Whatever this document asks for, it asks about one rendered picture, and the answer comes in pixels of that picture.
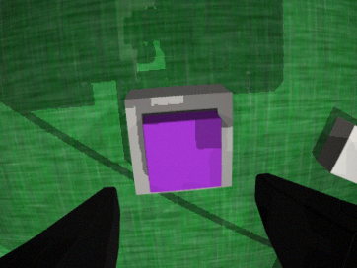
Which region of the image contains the purple button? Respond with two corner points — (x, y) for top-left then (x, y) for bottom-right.
(124, 84), (233, 196)

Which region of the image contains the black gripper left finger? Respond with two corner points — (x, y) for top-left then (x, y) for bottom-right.
(0, 186), (120, 268)

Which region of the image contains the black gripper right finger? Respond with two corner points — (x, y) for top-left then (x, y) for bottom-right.
(254, 173), (357, 268)

